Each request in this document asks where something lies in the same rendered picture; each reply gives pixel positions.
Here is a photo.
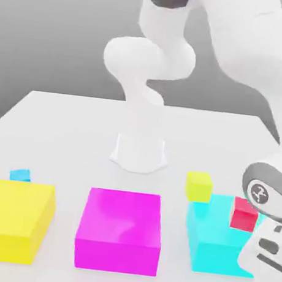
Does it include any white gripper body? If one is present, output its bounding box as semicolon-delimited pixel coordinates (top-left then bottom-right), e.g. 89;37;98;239
234;244;282;282

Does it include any small red cube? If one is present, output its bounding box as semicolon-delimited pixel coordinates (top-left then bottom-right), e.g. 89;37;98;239
229;195;261;234

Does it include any small yellow cube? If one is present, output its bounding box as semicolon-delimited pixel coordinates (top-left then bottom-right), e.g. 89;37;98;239
184;170;215;204

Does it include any small blue cube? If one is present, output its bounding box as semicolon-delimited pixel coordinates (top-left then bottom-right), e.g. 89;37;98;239
8;167;33;183

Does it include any large cyan box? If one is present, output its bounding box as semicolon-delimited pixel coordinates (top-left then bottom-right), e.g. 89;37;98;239
180;190;264;279

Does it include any large magenta box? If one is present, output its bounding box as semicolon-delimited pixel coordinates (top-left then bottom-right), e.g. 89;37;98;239
71;185;167;278

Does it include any large yellow box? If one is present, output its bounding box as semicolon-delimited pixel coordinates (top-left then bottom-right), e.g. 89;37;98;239
0;179;59;267

